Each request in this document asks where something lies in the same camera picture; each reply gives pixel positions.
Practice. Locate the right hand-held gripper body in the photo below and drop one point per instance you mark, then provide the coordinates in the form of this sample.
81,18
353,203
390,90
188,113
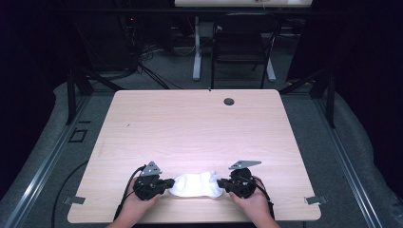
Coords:
242,185

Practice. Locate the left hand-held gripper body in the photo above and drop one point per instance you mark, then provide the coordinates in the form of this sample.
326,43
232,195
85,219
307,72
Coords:
147,188

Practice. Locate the person's left hand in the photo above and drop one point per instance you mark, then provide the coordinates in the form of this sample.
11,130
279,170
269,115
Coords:
136,205

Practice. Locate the person's right hand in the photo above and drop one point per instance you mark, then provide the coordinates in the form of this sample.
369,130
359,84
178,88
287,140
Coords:
253,205

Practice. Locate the white desk leg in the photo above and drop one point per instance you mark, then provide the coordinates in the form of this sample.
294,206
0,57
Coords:
271,71
197,57

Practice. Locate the black folding chair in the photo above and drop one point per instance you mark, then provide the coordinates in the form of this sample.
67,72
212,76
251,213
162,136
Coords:
240,47

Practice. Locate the white desk top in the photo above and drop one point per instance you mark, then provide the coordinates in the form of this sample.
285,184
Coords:
240,3

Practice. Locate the grey metal table bracket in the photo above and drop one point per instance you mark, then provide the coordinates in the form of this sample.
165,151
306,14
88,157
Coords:
315,200
74,200

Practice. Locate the aluminium floor rail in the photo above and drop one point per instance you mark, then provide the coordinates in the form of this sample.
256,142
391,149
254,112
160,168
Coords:
348,167
41,167

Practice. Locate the black metal frame stand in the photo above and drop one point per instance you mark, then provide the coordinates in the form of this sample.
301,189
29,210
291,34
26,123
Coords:
71,95
330,98

